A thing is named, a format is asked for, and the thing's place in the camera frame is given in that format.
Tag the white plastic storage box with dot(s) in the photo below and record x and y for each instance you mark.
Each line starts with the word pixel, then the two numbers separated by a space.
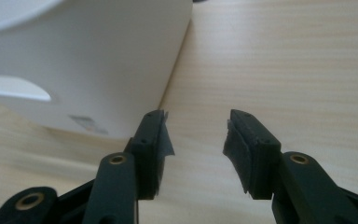
pixel 105 62

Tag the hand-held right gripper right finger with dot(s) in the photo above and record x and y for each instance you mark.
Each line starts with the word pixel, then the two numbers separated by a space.
pixel 258 155

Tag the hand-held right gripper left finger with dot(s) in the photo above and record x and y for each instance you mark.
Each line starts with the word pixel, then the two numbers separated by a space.
pixel 149 146

